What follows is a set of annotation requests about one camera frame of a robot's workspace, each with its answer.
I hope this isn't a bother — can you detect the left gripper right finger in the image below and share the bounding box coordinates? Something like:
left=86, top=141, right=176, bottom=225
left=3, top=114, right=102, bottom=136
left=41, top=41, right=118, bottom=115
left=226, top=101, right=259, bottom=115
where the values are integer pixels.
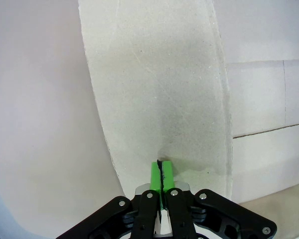
left=161, top=160, right=278, bottom=239

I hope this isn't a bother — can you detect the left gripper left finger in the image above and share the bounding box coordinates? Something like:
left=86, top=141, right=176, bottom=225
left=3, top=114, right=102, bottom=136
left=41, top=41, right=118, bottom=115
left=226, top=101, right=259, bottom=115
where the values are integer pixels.
left=56, top=158, right=163, bottom=239

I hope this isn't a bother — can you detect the brown cardboard box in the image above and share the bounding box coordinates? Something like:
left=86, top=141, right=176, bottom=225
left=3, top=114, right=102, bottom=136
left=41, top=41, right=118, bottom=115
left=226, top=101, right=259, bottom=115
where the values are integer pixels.
left=77, top=0, right=299, bottom=205

